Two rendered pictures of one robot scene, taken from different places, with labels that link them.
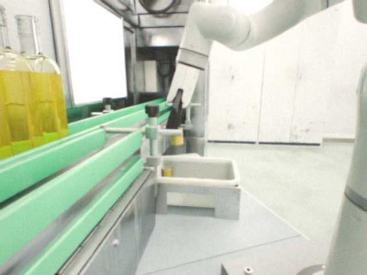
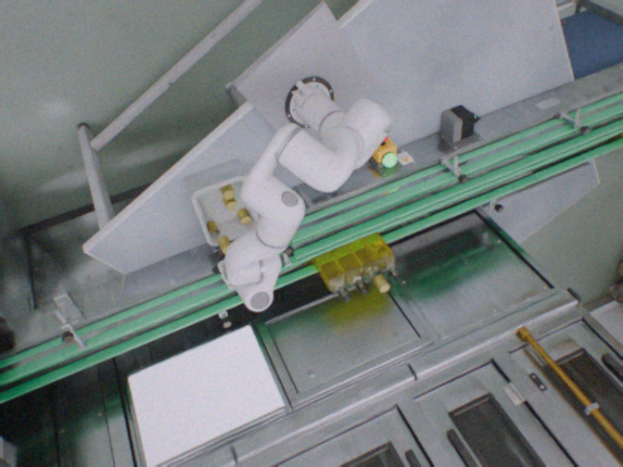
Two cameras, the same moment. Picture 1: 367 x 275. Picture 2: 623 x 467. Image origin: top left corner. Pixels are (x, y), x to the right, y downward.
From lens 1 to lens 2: 1.65 m
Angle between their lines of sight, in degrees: 87
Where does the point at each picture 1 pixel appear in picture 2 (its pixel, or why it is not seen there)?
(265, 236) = (251, 138)
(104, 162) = (337, 220)
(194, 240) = not seen: hidden behind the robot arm
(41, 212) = (370, 206)
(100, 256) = (344, 193)
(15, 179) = (355, 230)
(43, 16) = (295, 365)
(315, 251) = (276, 119)
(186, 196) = not seen: hidden behind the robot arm
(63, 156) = (332, 239)
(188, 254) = (281, 170)
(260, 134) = not seen: outside the picture
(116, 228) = (332, 198)
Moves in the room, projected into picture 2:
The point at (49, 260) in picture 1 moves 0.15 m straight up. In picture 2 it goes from (362, 197) to (386, 227)
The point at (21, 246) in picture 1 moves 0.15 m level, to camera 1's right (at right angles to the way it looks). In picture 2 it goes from (374, 201) to (366, 166)
